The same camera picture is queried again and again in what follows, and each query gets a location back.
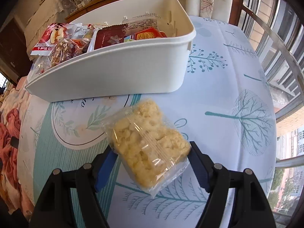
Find clear bag yellow rice crisp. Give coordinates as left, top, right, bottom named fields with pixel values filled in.
left=101, top=99, right=191, bottom=197

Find clear bag red candies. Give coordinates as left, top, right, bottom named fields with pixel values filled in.
left=48, top=38, right=90, bottom=67

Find blue russian cookie package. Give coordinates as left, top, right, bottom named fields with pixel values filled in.
left=124, top=27, right=167, bottom=42

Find white red dongzao snack bag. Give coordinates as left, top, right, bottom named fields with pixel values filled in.
left=30, top=23, right=82, bottom=56

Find clear packet printed label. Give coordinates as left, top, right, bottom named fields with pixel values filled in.
left=126, top=18, right=158, bottom=36

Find tree pattern tablecloth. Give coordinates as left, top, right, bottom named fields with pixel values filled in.
left=17, top=16, right=276, bottom=227

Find white plastic storage bin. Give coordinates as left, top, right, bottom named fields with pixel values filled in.
left=25, top=0, right=196, bottom=102

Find pastel floral blanket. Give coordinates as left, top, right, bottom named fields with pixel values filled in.
left=1, top=76, right=33, bottom=219

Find dark red snowflake packet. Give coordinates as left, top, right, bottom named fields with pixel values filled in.
left=94, top=23, right=128, bottom=49

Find brown wooden door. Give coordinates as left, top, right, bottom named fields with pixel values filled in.
left=1, top=18, right=32, bottom=85

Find white lace covered furniture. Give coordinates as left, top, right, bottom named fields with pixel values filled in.
left=24, top=0, right=69, bottom=56

